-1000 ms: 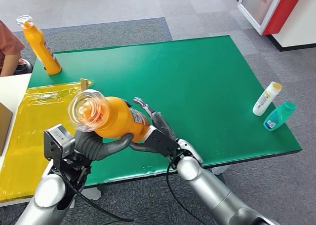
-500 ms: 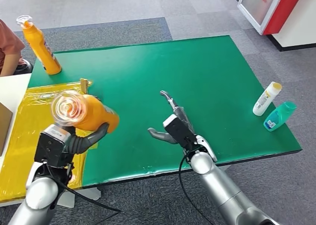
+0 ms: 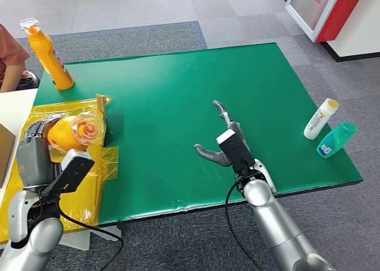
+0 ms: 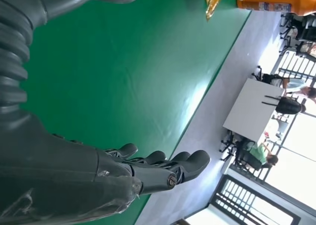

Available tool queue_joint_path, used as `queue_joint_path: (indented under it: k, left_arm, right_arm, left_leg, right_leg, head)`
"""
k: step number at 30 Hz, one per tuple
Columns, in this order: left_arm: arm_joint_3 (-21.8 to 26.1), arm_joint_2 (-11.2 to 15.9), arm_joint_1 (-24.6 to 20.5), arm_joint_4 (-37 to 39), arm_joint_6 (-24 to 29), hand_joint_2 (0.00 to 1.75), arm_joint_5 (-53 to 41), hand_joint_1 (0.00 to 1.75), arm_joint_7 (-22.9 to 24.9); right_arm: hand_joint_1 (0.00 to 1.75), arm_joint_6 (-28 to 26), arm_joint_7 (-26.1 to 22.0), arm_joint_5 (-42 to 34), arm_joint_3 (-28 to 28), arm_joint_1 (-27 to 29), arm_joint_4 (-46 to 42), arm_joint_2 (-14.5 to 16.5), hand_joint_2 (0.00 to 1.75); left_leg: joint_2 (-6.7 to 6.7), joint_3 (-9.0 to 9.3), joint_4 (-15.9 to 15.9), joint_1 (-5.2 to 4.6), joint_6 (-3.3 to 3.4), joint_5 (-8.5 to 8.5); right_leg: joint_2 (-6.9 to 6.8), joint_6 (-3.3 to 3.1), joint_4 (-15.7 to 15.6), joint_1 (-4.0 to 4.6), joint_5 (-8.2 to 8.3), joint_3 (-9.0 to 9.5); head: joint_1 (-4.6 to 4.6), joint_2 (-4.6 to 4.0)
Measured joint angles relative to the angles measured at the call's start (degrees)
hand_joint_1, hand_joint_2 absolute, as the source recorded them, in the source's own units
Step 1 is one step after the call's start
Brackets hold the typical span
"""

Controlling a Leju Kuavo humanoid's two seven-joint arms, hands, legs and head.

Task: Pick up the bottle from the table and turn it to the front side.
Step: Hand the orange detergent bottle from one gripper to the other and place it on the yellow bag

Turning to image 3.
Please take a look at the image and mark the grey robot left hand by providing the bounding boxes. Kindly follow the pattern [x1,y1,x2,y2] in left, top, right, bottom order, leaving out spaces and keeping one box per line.
[16,117,65,190]

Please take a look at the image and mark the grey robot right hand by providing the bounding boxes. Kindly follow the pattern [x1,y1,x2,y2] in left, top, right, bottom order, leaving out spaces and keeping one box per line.
[194,100,252,168]

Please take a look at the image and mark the orange bottle with clear cap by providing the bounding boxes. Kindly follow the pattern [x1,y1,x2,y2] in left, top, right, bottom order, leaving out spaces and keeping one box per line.
[20,18,75,92]
[47,112,106,155]

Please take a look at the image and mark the white bottle with yellow cap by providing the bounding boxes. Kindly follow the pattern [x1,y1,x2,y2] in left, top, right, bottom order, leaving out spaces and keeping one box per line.
[303,97,340,141]

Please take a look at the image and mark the teal plastic bottle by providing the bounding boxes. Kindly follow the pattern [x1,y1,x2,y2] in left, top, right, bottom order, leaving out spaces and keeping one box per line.
[317,122,357,160]

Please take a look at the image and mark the white side table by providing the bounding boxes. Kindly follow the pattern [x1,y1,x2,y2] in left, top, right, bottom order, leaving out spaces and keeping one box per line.
[0,88,38,207]

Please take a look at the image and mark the green table mat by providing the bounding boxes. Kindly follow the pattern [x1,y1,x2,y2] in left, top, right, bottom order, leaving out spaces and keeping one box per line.
[34,42,364,226]

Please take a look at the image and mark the yellow plastic film sheet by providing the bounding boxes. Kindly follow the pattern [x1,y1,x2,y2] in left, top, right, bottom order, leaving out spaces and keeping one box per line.
[0,97,120,245]

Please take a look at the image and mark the dark round object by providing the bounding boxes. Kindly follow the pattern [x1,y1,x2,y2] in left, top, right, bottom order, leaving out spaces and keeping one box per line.
[17,70,40,92]

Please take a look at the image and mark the white table base piece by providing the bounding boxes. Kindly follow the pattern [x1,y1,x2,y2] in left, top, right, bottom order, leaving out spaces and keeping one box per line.
[59,226,122,251]

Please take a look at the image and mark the person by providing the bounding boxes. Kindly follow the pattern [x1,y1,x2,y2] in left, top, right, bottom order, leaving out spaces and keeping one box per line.
[0,23,32,93]

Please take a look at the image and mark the red and white display cabinet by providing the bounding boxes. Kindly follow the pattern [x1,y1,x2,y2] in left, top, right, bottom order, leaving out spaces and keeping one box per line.
[286,0,369,44]

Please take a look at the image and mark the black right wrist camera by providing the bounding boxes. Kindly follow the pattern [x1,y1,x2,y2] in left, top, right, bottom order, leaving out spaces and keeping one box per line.
[216,129,256,177]

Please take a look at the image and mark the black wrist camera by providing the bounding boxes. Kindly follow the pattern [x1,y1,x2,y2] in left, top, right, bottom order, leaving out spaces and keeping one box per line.
[39,149,96,200]
[216,129,256,177]

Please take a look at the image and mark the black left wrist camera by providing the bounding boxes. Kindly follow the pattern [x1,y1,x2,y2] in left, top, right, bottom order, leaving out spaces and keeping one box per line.
[39,149,96,200]

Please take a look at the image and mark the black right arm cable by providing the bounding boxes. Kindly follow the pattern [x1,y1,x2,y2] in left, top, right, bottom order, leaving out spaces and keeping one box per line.
[224,181,263,271]

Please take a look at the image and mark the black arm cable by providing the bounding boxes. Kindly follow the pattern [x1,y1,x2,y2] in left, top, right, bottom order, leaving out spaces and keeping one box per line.
[224,181,263,271]
[57,205,125,271]

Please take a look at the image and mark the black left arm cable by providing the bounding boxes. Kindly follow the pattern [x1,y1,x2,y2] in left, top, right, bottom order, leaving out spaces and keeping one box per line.
[57,205,125,271]

